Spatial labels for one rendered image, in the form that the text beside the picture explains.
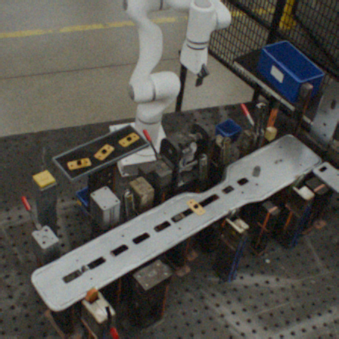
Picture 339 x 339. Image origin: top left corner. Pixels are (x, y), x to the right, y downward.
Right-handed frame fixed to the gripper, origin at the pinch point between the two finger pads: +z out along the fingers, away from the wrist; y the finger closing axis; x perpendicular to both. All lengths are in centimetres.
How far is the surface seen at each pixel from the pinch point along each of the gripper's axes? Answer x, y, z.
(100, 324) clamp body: -73, 49, 40
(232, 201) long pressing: 4, 31, 45
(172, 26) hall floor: 167, -198, 145
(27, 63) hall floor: 37, -214, 145
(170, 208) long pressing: -20, 20, 45
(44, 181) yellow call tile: -61, -7, 29
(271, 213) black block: 14, 44, 46
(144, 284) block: -51, 44, 42
